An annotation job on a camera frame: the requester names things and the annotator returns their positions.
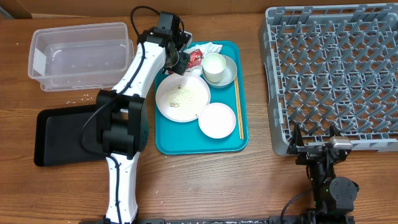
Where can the red snack wrapper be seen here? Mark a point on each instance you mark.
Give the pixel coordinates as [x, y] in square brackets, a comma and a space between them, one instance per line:
[196, 57]

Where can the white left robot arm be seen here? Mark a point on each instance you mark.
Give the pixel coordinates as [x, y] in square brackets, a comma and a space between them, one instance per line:
[121, 119]

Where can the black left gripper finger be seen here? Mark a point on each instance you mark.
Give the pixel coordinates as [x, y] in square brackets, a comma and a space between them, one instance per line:
[186, 40]
[181, 64]

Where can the grey bowl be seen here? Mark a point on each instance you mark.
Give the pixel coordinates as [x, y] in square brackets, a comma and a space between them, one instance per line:
[230, 74]

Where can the grey dishwasher rack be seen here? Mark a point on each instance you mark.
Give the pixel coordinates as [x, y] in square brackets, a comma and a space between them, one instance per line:
[329, 66]

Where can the clear plastic waste bin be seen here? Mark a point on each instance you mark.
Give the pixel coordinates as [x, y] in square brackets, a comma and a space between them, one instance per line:
[80, 57]

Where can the large white dirty plate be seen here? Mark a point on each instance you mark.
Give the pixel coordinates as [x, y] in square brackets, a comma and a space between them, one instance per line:
[181, 98]

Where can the wooden chopstick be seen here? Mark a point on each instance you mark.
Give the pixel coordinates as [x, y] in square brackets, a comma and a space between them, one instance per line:
[237, 105]

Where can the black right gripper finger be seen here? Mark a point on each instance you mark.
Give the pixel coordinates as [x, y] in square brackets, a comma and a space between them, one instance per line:
[297, 139]
[333, 131]

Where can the black tray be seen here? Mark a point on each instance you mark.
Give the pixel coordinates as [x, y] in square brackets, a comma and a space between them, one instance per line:
[57, 136]

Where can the teal serving tray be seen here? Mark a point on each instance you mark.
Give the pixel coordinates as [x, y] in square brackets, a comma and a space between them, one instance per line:
[173, 138]

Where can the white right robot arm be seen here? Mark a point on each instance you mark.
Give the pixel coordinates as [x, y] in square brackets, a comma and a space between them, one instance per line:
[333, 196]

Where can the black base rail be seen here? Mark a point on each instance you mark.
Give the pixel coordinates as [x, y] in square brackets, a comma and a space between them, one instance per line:
[270, 220]

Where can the small pink bowl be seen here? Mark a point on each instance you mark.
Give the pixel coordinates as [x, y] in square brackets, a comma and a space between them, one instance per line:
[217, 120]

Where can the white napkin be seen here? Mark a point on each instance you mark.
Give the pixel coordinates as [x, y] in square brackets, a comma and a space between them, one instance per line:
[205, 49]

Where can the cream cup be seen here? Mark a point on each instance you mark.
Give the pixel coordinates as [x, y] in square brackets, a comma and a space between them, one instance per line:
[214, 65]

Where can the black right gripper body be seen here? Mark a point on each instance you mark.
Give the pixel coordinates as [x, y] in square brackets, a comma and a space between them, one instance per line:
[309, 154]

